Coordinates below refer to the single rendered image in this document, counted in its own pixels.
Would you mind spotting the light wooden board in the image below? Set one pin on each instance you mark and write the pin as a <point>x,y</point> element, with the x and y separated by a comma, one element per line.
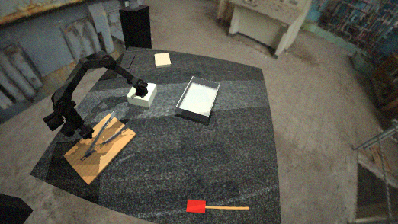
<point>90,168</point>

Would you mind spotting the beige flat square block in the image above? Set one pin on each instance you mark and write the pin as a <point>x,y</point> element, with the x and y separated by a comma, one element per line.
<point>162,60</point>

